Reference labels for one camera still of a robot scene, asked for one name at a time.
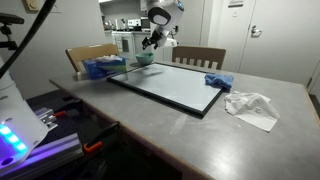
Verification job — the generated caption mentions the camera on stand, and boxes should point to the camera on stand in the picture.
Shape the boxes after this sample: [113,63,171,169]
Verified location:
[0,13,24,50]

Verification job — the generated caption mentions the door lever handle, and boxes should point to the door lever handle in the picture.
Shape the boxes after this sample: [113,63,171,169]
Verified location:
[251,26,262,37]

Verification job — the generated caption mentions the wooden slatted chair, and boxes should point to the wooden slatted chair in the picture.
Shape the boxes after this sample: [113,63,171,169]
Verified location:
[172,46,226,70]

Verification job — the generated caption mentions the blue cloth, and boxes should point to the blue cloth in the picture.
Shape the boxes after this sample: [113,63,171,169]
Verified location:
[204,73,234,89]

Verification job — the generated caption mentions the crumpled white paper towel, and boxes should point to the crumpled white paper towel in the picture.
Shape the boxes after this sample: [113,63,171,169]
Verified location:
[224,91,280,132]

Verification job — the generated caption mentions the orange black clamp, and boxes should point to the orange black clamp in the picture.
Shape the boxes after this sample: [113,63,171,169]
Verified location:
[83,121,120,154]

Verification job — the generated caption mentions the kitchen counter cabinets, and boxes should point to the kitchen counter cabinets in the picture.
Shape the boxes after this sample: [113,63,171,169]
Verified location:
[105,30,151,59]

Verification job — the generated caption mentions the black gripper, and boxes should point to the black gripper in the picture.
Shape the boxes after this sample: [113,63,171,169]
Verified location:
[142,30,163,50]

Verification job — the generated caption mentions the black cable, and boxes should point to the black cable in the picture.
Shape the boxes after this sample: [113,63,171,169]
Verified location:
[0,0,58,79]

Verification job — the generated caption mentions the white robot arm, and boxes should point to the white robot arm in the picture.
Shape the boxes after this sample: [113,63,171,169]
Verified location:
[142,0,184,50]

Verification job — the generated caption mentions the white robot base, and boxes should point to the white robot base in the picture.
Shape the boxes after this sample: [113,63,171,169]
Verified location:
[0,71,48,175]

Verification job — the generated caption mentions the blue tissue box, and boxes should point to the blue tissue box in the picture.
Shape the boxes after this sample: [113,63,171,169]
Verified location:
[83,55,126,79]

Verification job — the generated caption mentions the red handled clamp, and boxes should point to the red handled clamp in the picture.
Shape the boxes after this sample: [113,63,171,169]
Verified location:
[52,99,82,118]

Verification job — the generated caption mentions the black framed whiteboard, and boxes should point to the black framed whiteboard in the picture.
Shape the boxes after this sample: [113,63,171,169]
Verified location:
[108,63,223,118]

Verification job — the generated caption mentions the teal green bowl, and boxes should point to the teal green bowl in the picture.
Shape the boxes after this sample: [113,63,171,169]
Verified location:
[136,53,154,65]

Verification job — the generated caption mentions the wooden chair left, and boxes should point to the wooden chair left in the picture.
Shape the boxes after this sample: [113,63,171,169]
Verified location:
[65,43,119,72]

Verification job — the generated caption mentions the aluminium rail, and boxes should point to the aluminium rail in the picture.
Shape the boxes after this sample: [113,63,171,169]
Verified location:
[0,133,84,180]

